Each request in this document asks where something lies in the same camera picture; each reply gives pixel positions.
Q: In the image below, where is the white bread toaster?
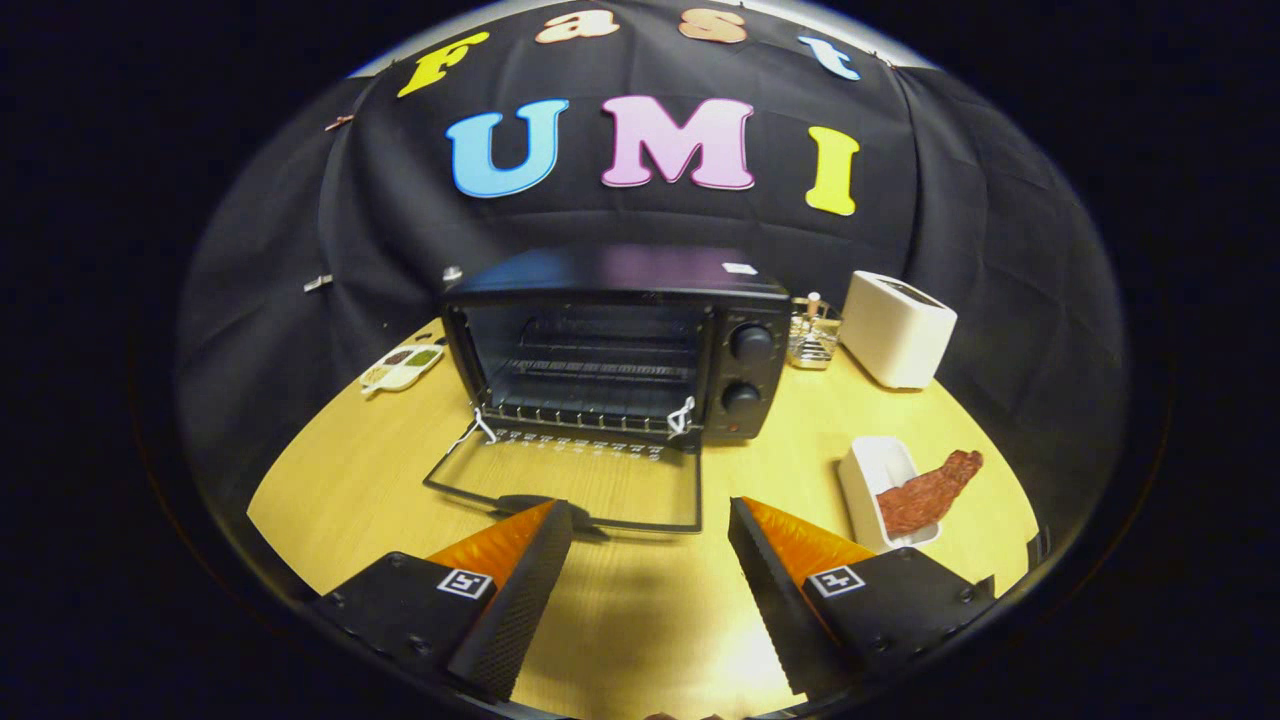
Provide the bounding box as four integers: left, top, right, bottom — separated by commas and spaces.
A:
840, 270, 958, 390

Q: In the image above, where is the black toaster oven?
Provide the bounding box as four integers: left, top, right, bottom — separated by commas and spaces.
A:
423, 245, 794, 534

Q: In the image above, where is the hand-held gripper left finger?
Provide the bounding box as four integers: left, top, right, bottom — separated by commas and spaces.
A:
310, 498, 576, 703

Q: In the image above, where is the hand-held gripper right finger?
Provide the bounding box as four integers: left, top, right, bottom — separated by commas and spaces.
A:
727, 496, 998, 701

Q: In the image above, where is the brown meat strip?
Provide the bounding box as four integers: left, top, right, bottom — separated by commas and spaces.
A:
877, 449, 984, 537

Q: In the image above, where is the white rectangular dish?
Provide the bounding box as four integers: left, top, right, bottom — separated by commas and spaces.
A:
838, 435, 943, 554

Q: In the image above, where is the metal wire holder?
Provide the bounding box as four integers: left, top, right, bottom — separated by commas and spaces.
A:
787, 292, 843, 371

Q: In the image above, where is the black backdrop cloth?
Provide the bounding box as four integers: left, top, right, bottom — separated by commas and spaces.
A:
178, 0, 1131, 561

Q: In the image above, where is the white divided snack plate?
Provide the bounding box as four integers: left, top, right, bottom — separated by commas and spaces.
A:
360, 343, 446, 394

